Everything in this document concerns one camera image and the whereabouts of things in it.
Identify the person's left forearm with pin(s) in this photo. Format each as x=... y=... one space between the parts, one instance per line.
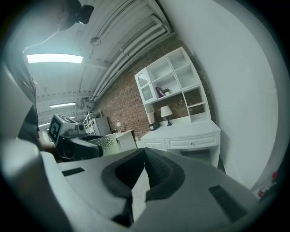
x=48 y=147

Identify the white fridge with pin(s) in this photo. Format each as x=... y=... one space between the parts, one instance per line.
x=102 y=125

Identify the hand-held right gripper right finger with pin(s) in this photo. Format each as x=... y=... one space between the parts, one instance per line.
x=192 y=204

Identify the white patterned cup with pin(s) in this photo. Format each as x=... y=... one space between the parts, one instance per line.
x=109 y=145

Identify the long ceiling light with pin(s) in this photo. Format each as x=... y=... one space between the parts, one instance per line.
x=62 y=105
x=54 y=58

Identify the black box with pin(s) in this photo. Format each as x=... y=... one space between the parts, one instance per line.
x=154 y=126

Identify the small globe lamp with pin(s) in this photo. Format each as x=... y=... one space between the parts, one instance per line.
x=118 y=124

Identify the small potted plant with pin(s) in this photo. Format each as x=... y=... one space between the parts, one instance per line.
x=167 y=91

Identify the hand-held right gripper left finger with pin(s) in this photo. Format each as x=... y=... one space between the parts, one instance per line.
x=90 y=194

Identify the white nightstand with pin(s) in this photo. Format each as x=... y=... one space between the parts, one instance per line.
x=125 y=139

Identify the white desk with drawers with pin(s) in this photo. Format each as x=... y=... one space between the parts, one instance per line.
x=190 y=132

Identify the white metal bed frame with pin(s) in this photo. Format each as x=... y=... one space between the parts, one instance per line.
x=89 y=121

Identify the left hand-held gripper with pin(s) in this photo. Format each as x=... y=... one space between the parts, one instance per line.
x=59 y=127

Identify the purple picture frame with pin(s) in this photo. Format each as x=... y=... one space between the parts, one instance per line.
x=160 y=92

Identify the person's head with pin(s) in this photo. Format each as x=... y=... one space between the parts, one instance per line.
x=66 y=15

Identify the round ceiling detector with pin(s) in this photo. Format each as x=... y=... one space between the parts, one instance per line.
x=95 y=40

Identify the table lamp with white shade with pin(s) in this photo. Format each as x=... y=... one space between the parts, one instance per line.
x=166 y=111

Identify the black head-mounted camera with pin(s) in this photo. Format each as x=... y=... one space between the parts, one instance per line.
x=85 y=13

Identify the white cabinet shelf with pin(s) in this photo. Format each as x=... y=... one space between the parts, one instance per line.
x=181 y=77

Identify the white ceiling pipe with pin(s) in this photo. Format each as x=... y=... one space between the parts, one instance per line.
x=140 y=36
x=127 y=61

